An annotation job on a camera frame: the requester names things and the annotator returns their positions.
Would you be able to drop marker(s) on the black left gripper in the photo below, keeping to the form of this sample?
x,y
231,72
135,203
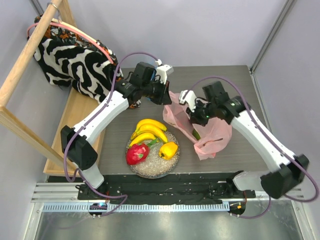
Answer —
x,y
164,97

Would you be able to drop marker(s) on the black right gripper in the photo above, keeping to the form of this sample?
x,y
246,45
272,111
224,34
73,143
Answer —
x,y
196,117

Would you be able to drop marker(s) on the pink plastic bag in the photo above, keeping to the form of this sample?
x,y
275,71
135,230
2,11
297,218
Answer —
x,y
215,136

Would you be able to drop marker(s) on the yellow fake banana bunch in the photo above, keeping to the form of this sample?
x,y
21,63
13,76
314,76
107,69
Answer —
x,y
152,126

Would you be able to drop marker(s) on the single yellow fake banana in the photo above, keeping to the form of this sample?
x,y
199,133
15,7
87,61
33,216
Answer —
x,y
142,137

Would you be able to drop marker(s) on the yellow fake bell pepper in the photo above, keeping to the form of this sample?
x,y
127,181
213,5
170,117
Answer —
x,y
168,150

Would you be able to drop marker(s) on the red fake dragon fruit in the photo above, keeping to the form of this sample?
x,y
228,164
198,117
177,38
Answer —
x,y
138,152

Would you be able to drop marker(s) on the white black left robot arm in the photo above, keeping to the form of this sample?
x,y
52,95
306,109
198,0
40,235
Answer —
x,y
77,141

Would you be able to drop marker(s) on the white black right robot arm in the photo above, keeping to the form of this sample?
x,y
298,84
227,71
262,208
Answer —
x,y
286,170

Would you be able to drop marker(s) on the green orange fake mango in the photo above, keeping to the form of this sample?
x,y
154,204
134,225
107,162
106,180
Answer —
x,y
196,135

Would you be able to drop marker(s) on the black white orange patterned cloth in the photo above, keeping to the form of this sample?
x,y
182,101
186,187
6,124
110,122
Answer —
x,y
89,80

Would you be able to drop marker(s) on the speckled round plate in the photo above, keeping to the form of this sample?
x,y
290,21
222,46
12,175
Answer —
x,y
154,166

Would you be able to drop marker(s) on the pink hanger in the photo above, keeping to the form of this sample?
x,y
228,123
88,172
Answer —
x,y
64,44

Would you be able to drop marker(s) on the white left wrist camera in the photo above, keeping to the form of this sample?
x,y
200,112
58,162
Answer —
x,y
163,70

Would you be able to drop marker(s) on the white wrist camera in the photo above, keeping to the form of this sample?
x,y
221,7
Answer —
x,y
163,70
188,97

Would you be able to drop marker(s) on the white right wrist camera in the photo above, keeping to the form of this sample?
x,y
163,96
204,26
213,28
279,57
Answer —
x,y
188,97

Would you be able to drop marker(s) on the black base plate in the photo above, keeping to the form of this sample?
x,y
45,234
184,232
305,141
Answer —
x,y
172,189

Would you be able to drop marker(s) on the wooden rack frame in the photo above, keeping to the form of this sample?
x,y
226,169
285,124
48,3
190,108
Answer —
x,y
35,106

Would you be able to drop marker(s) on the aluminium corner post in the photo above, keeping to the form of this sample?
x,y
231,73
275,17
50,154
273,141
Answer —
x,y
280,20

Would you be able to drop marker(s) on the aluminium rail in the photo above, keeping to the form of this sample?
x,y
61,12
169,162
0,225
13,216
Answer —
x,y
78,197

